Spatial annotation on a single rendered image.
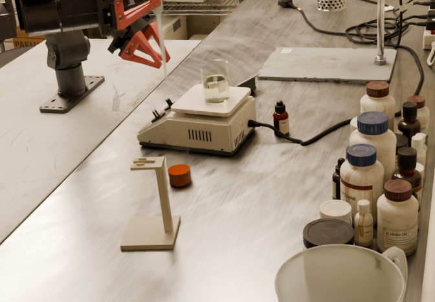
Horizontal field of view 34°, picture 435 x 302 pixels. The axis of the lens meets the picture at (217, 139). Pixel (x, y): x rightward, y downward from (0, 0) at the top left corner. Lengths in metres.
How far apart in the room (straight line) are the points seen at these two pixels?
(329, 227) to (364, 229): 0.08
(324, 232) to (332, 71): 0.74
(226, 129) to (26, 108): 0.55
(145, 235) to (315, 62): 0.76
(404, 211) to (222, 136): 0.42
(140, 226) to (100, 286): 0.14
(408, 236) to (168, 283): 0.33
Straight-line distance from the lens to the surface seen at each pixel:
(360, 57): 1.71
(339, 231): 0.94
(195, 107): 1.29
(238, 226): 1.09
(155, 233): 1.09
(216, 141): 1.28
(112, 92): 1.65
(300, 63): 1.69
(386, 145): 1.10
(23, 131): 1.53
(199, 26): 4.00
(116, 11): 1.08
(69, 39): 1.59
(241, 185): 1.20
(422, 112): 1.28
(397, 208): 0.98
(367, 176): 1.04
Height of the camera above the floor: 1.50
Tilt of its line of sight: 26 degrees down
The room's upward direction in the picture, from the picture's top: 6 degrees counter-clockwise
